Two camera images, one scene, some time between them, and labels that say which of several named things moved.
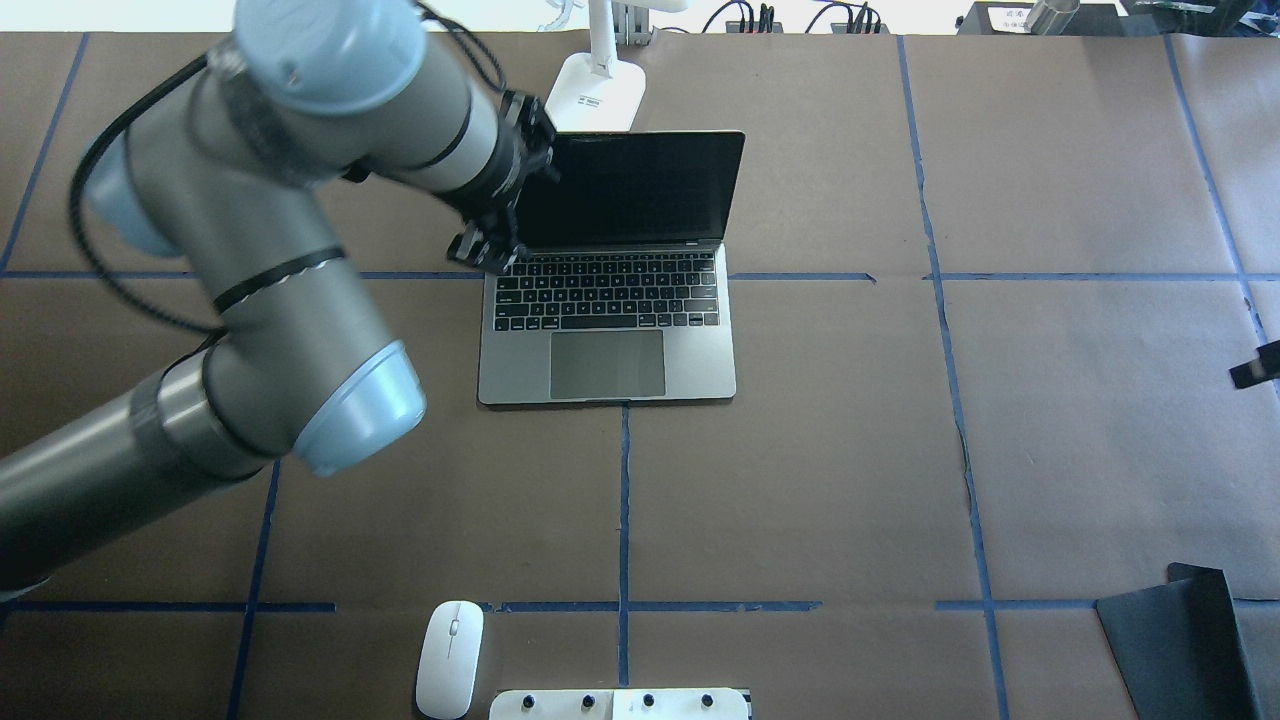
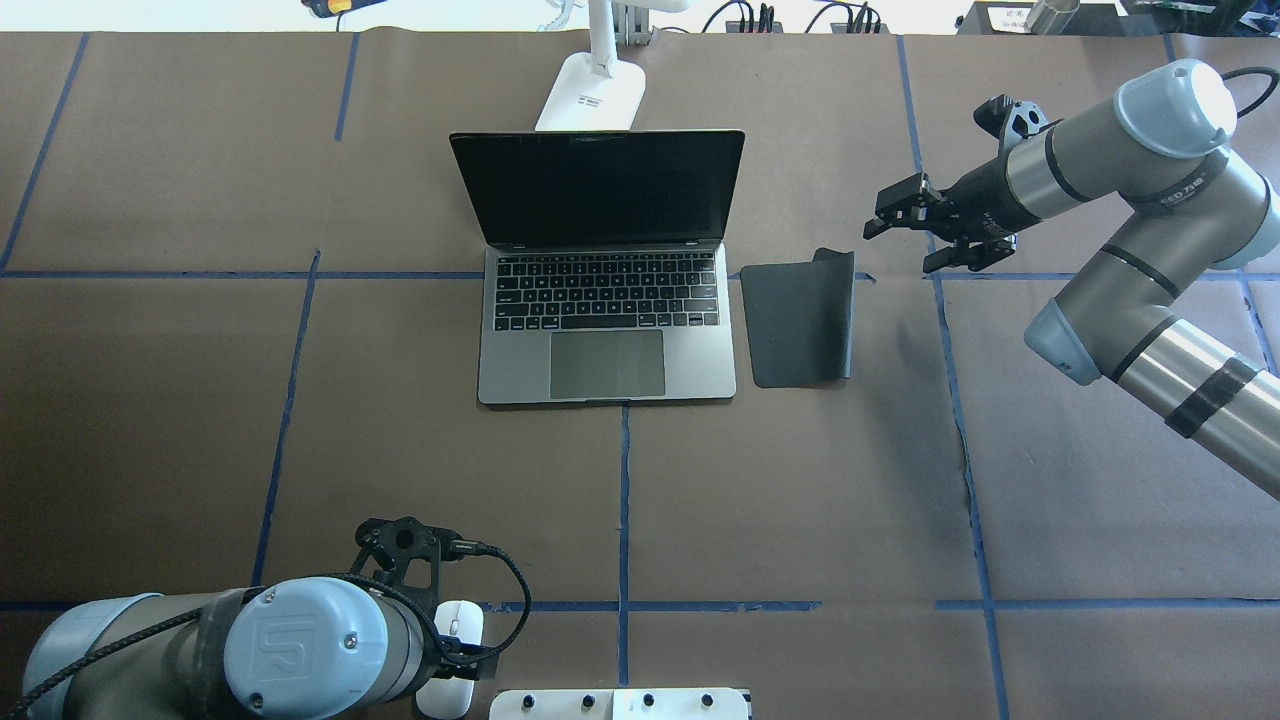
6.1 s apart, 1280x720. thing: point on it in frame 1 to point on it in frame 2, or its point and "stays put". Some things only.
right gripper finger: [1265, 367] to [971, 253]
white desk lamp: [598, 91] stays put
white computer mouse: [449, 659] stays put
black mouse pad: [1180, 648] to [799, 318]
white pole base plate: [620, 704] stays put
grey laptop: [621, 293] stays put
